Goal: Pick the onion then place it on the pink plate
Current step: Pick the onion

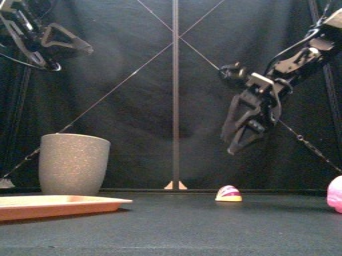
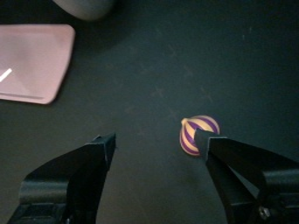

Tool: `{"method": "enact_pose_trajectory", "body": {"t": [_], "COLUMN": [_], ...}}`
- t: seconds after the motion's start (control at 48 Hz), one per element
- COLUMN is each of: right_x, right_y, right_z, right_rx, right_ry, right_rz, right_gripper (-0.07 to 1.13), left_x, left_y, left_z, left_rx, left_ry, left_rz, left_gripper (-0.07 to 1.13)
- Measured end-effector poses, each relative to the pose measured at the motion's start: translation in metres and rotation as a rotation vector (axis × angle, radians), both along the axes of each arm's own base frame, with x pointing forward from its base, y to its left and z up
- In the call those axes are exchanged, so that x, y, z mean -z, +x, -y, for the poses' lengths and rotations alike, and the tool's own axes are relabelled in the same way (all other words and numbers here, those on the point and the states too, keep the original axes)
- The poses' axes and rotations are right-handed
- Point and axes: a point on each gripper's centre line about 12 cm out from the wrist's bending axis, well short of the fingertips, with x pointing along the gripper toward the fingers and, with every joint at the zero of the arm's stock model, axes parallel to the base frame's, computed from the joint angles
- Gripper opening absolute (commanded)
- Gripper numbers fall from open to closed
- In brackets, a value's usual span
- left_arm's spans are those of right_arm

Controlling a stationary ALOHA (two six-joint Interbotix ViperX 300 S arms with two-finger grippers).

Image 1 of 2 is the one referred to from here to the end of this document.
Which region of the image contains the toy onion slice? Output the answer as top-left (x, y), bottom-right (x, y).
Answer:
top-left (214, 184), bottom-right (245, 203)

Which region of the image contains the pink rectangular plate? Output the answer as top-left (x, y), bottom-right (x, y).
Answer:
top-left (0, 194), bottom-right (134, 222)

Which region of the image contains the black cloth backdrop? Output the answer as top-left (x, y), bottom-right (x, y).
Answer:
top-left (0, 0), bottom-right (342, 194)

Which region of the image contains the pink round toy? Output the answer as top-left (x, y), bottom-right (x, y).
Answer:
top-left (326, 175), bottom-right (342, 214)

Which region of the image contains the grey speckled cup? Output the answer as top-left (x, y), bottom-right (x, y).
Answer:
top-left (38, 133), bottom-right (113, 196)

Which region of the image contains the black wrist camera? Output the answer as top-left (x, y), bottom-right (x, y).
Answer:
top-left (218, 61), bottom-right (251, 87)

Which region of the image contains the grey vertical frame post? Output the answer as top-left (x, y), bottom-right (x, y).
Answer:
top-left (171, 0), bottom-right (181, 191)

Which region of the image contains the thin diagonal brace wire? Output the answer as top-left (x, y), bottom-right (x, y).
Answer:
top-left (137, 0), bottom-right (342, 173)
top-left (0, 0), bottom-right (227, 180)

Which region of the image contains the beige post foot bracket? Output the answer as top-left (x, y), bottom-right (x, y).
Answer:
top-left (163, 180), bottom-right (189, 191)

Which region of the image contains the grey corner foot bracket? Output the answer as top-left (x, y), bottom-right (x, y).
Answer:
top-left (0, 177), bottom-right (16, 190)

